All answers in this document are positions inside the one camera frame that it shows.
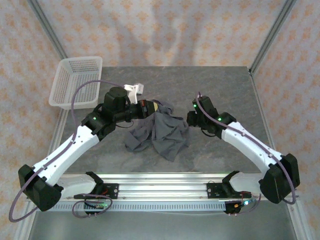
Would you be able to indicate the grey-blue t-shirt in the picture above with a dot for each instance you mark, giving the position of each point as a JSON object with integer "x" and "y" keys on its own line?
{"x": 167, "y": 135}

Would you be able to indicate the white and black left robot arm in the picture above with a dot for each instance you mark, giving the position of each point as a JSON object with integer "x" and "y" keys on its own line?
{"x": 67, "y": 152}

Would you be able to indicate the white perforated plastic basket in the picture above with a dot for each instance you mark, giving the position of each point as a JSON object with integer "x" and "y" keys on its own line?
{"x": 72, "y": 82}

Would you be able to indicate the orange patterned white backdrop curtain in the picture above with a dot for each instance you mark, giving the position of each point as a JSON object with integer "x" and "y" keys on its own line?
{"x": 160, "y": 30}

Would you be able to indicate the small green circuit board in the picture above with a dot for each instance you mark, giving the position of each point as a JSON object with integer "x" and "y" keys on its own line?
{"x": 100, "y": 206}
{"x": 237, "y": 206}

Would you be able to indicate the grey metal lower panel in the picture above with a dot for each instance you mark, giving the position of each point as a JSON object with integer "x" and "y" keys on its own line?
{"x": 160, "y": 227}

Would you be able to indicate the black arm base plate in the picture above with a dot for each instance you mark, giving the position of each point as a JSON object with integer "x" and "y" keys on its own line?
{"x": 113, "y": 190}
{"x": 213, "y": 191}

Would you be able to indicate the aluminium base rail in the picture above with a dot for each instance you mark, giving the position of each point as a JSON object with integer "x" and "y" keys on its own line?
{"x": 160, "y": 187}

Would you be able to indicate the aluminium frame post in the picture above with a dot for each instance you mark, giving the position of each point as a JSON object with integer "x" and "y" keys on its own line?
{"x": 47, "y": 27}
{"x": 273, "y": 35}

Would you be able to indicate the aluminium table side frame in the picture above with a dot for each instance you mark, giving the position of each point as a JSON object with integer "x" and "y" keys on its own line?
{"x": 301, "y": 225}

